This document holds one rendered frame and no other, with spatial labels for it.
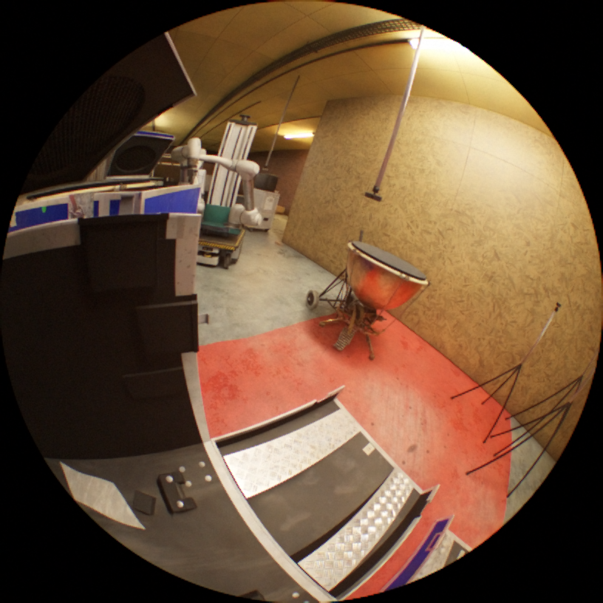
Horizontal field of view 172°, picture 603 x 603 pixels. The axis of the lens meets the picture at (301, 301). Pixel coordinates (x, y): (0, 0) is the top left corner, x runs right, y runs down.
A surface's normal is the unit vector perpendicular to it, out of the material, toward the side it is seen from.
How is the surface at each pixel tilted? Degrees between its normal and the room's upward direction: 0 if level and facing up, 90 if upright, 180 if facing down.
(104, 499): 1
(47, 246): 90
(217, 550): 0
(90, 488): 1
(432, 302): 90
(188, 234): 90
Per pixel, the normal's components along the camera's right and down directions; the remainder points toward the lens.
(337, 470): 0.30, -0.84
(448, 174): -0.74, 0.13
